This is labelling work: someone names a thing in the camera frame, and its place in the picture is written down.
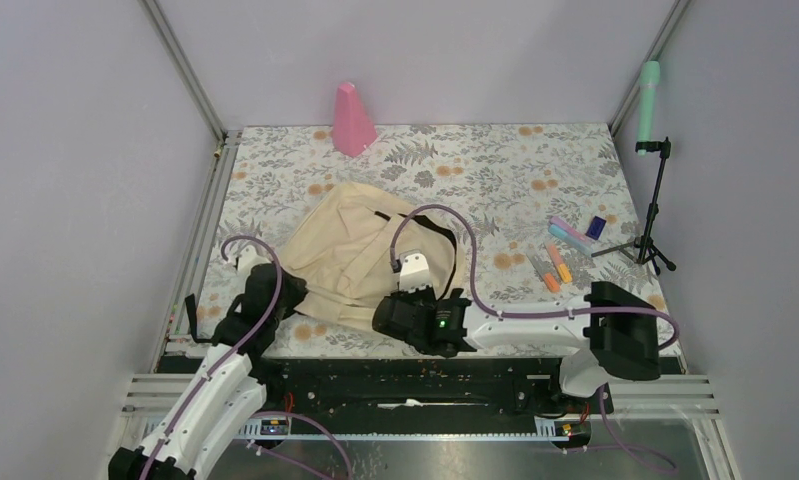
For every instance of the beige canvas backpack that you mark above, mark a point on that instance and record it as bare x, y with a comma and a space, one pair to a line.
343, 247

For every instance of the orange highlighter pen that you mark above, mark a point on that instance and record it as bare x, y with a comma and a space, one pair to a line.
544, 274

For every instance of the pink highlighter pen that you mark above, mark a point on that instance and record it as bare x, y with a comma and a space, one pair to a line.
571, 231

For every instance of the purple toy brick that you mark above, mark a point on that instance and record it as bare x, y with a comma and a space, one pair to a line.
596, 228

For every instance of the black tripod stand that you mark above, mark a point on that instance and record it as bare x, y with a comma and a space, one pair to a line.
642, 249

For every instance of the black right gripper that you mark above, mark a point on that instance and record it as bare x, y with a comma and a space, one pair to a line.
423, 291

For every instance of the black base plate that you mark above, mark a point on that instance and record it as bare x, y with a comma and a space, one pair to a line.
508, 385

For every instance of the pink cone block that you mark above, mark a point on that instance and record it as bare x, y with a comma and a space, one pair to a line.
353, 130

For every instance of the yellow highlighter pen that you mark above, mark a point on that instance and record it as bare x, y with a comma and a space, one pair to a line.
558, 262

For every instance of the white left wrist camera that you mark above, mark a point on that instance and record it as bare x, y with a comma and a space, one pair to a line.
245, 260

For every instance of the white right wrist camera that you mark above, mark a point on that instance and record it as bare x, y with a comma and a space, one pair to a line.
413, 272

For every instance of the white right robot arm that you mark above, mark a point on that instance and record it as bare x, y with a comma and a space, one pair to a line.
609, 332

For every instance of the aluminium cable duct rail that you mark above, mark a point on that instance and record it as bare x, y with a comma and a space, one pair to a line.
401, 428

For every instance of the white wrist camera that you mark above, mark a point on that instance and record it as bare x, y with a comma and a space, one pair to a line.
245, 260
413, 272

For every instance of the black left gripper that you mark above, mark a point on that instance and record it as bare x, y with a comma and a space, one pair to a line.
297, 289

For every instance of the light blue highlighter pen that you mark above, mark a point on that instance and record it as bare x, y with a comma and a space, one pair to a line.
583, 245

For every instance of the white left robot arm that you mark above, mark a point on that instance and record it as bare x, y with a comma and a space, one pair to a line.
232, 382

